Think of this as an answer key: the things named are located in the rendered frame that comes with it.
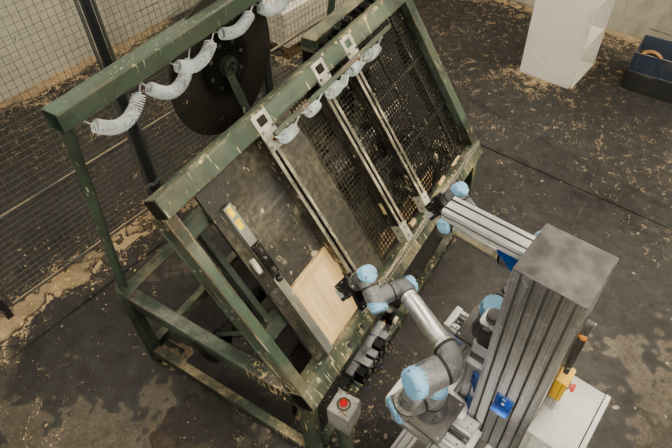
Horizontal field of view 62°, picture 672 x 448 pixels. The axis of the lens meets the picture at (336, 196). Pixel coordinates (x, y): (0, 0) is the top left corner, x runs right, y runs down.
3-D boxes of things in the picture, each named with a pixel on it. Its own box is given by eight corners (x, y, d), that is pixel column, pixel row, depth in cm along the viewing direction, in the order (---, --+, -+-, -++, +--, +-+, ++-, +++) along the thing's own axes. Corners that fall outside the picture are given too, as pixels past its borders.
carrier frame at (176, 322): (319, 467, 332) (309, 406, 273) (151, 358, 386) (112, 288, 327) (465, 225, 460) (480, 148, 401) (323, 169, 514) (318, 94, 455)
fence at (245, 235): (323, 353, 287) (328, 354, 284) (218, 210, 249) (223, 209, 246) (328, 346, 290) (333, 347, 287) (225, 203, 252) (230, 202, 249)
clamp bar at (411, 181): (418, 214, 351) (451, 212, 334) (326, 46, 304) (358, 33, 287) (425, 204, 357) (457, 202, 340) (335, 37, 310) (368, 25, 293)
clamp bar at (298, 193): (356, 304, 307) (390, 307, 290) (237, 123, 260) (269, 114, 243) (365, 291, 313) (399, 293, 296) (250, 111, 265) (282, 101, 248)
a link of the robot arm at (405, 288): (481, 360, 195) (409, 266, 230) (454, 373, 192) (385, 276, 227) (477, 378, 203) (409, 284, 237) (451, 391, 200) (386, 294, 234)
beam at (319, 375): (299, 408, 281) (314, 412, 274) (287, 392, 277) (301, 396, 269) (470, 154, 410) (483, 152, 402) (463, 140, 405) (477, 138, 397)
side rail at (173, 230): (287, 392, 277) (302, 396, 269) (150, 221, 233) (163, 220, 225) (294, 382, 280) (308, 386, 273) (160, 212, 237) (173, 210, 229)
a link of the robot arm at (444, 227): (521, 287, 228) (435, 233, 262) (538, 273, 232) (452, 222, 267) (522, 266, 221) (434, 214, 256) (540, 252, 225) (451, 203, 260)
